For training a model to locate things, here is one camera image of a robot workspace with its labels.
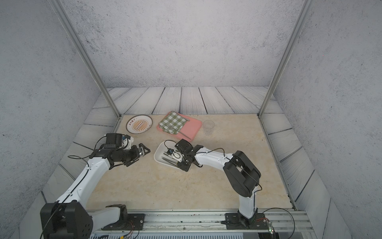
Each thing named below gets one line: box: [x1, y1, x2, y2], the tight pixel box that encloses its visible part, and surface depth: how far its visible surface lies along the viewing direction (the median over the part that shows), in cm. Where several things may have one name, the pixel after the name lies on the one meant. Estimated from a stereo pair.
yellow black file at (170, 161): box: [161, 156, 179, 167], surface depth 95 cm
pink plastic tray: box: [156, 111, 203, 142], surface depth 114 cm
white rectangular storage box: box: [153, 140, 184, 169], surface depth 95 cm
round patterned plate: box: [125, 114, 153, 134], surface depth 117 cm
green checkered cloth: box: [158, 110, 188, 135], surface depth 117 cm
